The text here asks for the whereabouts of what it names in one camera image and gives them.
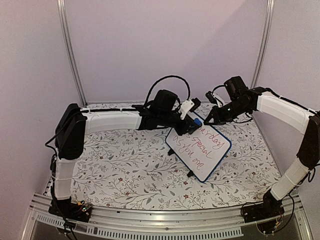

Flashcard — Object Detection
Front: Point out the small blue-framed whiteboard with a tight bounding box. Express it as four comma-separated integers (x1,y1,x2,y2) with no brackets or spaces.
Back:
165,124,232,183

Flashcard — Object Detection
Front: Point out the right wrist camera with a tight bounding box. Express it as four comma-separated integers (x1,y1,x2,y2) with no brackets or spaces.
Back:
205,91,225,108

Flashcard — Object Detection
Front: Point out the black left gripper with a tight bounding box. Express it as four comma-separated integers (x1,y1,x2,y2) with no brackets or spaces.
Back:
160,109,199,137

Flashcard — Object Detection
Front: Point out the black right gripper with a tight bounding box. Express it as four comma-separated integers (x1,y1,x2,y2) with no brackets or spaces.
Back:
203,99,250,126

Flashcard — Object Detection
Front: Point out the blue whiteboard eraser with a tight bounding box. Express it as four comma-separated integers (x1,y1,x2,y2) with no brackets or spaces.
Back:
194,118,202,127

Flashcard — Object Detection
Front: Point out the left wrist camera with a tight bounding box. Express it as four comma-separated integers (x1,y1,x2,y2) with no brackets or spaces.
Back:
178,97,201,120

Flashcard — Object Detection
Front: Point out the front aluminium rail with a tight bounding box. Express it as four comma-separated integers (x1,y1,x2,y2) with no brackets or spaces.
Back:
22,193,314,240

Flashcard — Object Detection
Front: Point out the left aluminium frame post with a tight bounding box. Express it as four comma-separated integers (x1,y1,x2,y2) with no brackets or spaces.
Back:
56,0,88,106

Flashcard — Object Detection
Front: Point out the floral patterned table mat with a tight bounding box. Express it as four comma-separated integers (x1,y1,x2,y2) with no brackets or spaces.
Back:
54,115,281,210

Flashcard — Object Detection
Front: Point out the wire whiteboard stand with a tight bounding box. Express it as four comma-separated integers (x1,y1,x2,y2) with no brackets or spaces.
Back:
167,149,195,178

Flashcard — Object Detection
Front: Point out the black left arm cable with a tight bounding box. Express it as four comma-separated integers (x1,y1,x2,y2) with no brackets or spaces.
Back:
144,75,191,108

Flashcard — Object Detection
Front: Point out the right aluminium frame post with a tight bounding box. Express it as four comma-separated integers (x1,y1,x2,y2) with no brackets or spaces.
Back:
250,0,275,88

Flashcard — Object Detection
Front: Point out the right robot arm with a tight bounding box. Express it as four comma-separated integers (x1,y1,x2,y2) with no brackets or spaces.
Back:
204,76,320,218

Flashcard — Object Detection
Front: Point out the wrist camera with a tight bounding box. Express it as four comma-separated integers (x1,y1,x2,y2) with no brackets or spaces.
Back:
178,97,201,120
205,91,225,108

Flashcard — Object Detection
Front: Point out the aluminium frame post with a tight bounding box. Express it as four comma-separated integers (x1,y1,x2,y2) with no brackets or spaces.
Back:
250,0,275,88
56,0,88,106

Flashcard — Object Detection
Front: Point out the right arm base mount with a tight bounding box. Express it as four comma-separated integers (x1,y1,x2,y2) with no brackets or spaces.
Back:
240,190,285,223

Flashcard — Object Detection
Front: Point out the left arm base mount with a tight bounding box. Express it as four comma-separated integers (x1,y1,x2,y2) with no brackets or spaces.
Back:
48,196,93,223

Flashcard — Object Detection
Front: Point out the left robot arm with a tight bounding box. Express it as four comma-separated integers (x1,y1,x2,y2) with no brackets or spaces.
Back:
50,89,202,217

